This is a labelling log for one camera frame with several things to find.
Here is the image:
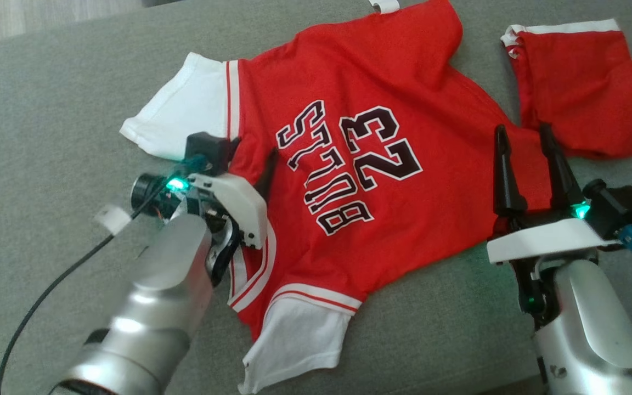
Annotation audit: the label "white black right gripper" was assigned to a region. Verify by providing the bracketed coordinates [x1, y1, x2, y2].
[486, 123, 621, 265]

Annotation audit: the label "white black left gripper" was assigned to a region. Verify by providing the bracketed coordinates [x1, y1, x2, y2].
[187, 148, 281, 250]

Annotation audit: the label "red white basketball shorts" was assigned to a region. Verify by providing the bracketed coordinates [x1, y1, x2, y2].
[501, 19, 632, 160]

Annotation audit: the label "red white basketball jersey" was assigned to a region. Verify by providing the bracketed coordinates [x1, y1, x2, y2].
[120, 0, 555, 394]

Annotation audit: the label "grey sofa seat cushion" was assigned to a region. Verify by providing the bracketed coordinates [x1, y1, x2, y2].
[0, 0, 632, 395]

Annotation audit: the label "white cable clip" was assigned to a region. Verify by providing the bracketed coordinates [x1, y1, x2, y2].
[95, 205, 132, 235]

